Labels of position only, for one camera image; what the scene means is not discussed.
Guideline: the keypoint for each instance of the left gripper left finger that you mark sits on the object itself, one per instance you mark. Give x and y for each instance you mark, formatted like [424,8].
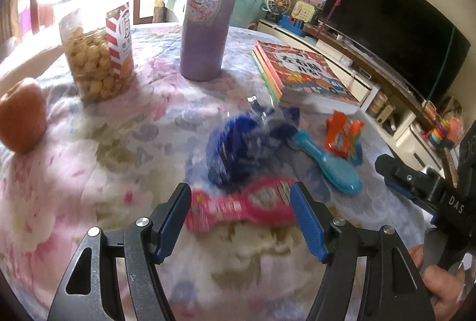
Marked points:
[89,289]

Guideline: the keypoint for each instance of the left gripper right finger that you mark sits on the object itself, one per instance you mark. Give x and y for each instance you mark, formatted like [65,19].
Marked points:
[393,289]

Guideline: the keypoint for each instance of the teal brush-shaped package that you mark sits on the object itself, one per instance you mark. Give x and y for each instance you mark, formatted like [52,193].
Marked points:
[337,170]

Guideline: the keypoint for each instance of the orange snack wrapper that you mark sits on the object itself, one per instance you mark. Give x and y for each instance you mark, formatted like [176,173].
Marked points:
[342,137]

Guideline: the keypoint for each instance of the pink candy wrapper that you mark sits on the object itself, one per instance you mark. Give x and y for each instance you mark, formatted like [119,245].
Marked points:
[264,202]

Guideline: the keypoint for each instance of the blue snack bag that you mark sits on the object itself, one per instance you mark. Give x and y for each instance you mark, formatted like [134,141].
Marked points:
[245,142]

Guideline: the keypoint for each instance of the person's right hand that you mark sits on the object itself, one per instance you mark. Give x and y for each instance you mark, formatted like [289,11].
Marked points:
[447,286]

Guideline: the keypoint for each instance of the red apple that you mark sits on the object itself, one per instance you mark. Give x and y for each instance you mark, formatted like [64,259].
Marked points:
[23,116]

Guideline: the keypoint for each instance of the black television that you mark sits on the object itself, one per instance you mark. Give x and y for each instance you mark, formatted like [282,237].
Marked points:
[411,36]

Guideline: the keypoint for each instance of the children's picture books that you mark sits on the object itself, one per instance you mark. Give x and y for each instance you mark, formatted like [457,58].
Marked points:
[299,77]

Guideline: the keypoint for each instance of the clear snack jar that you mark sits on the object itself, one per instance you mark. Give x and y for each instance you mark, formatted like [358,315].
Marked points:
[98,49]

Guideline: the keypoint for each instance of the toy ferris wheel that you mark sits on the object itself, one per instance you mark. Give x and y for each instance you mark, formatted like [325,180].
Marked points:
[274,9]

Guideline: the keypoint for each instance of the purple thermos bottle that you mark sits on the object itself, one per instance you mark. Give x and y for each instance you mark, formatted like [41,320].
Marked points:
[203,38]

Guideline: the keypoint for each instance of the colourful stacking ring toy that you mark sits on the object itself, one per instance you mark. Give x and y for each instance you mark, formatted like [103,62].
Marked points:
[438,133]

